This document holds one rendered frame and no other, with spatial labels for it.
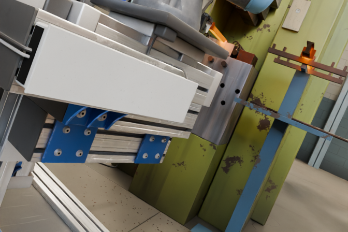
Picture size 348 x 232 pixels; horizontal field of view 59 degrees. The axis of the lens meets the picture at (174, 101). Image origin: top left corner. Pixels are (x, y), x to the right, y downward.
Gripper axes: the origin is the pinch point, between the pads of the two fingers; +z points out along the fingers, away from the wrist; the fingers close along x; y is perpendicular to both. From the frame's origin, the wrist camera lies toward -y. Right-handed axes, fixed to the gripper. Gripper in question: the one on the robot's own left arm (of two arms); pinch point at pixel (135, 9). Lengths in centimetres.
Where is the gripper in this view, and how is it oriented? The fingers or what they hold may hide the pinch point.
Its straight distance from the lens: 152.7
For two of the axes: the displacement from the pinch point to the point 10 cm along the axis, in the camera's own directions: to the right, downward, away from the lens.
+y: -5.8, -1.6, -8.0
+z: -3.8, 9.2, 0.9
